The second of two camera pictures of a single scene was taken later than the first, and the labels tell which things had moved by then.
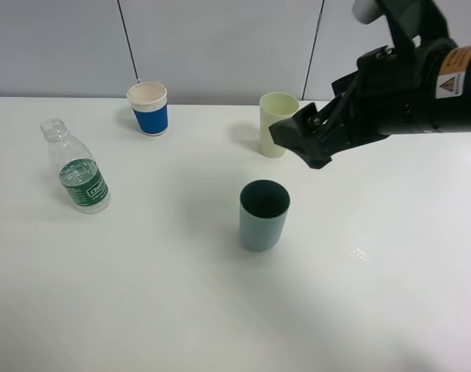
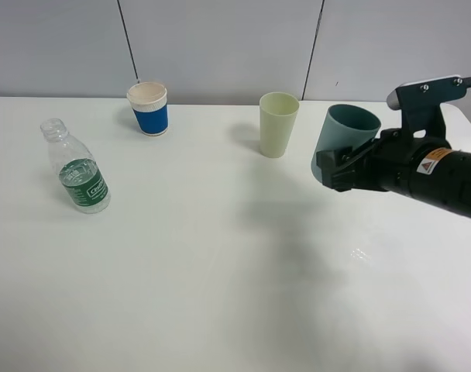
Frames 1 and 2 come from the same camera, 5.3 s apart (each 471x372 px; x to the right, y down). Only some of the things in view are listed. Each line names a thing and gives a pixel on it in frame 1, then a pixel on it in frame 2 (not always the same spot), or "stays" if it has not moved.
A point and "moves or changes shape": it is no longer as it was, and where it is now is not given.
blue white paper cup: [149, 102] stays
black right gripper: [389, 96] → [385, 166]
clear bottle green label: [84, 187] stays
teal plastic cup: [263, 207] moves or changes shape
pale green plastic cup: [274, 108] stays
